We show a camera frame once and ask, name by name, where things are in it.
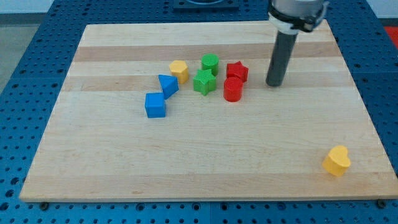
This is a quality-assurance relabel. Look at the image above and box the yellow heart block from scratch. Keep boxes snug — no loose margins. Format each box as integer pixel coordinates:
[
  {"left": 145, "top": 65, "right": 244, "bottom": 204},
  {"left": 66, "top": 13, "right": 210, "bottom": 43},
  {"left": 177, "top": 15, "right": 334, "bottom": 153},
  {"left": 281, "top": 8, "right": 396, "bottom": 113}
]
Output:
[{"left": 322, "top": 145, "right": 351, "bottom": 177}]

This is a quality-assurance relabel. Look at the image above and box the light wooden board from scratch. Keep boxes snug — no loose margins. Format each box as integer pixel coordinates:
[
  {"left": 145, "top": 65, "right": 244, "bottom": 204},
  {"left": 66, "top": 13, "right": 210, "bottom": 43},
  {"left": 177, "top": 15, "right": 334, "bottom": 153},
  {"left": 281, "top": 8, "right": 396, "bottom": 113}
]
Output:
[{"left": 19, "top": 21, "right": 397, "bottom": 202}]

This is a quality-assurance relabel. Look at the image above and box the green star block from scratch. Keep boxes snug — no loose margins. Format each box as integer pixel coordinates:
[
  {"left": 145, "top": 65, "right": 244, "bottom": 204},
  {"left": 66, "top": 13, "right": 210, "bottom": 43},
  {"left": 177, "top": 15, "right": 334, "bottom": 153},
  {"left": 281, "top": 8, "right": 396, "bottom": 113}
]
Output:
[{"left": 193, "top": 69, "right": 216, "bottom": 96}]

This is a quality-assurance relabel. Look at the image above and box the blue triangle block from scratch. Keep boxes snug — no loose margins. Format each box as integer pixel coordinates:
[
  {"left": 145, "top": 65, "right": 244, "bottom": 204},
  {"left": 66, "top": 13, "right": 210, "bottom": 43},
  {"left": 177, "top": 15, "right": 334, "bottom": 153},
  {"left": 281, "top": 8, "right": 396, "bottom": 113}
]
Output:
[{"left": 158, "top": 75, "right": 179, "bottom": 100}]

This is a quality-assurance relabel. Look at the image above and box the red cylinder block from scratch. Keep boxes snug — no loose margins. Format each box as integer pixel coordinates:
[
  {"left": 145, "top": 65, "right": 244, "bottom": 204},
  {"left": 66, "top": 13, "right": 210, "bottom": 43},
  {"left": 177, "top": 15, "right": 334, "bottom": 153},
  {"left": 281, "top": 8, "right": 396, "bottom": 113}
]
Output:
[{"left": 223, "top": 77, "right": 243, "bottom": 102}]

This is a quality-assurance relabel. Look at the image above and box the blue cube block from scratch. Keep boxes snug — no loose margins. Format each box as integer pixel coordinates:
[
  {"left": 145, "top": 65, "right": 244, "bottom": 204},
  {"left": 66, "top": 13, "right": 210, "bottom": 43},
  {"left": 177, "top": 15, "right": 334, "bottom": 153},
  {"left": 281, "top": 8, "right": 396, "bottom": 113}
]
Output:
[{"left": 144, "top": 93, "right": 166, "bottom": 118}]

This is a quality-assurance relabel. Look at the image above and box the yellow hexagon block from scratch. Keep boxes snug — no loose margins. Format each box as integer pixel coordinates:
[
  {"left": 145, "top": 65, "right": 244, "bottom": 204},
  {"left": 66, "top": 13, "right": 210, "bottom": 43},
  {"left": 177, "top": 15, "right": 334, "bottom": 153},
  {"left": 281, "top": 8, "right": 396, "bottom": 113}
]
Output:
[{"left": 169, "top": 60, "right": 189, "bottom": 84}]

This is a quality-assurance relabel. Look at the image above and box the green cylinder block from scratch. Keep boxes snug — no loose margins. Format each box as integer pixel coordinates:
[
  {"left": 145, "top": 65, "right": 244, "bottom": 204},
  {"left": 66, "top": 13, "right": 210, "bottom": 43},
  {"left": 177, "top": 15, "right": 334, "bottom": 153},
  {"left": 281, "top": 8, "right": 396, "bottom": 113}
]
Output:
[{"left": 201, "top": 54, "right": 219, "bottom": 76}]

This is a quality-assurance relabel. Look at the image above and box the red star block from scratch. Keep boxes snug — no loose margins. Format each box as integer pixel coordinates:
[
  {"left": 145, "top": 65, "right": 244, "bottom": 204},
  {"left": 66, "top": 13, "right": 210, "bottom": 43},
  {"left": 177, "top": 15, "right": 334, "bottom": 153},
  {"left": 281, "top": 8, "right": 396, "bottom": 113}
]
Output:
[{"left": 226, "top": 61, "right": 249, "bottom": 83}]

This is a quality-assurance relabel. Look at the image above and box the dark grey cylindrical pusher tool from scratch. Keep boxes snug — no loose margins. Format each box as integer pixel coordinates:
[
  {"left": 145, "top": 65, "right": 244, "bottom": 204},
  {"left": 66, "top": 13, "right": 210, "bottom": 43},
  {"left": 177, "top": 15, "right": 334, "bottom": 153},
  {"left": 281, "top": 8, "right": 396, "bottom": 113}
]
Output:
[{"left": 266, "top": 31, "right": 297, "bottom": 87}]

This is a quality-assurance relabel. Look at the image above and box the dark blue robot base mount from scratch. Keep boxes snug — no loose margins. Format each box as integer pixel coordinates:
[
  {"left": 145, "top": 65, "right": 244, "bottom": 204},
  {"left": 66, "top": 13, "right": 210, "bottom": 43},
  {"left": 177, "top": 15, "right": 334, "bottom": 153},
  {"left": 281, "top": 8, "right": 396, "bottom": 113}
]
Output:
[{"left": 172, "top": 0, "right": 239, "bottom": 11}]

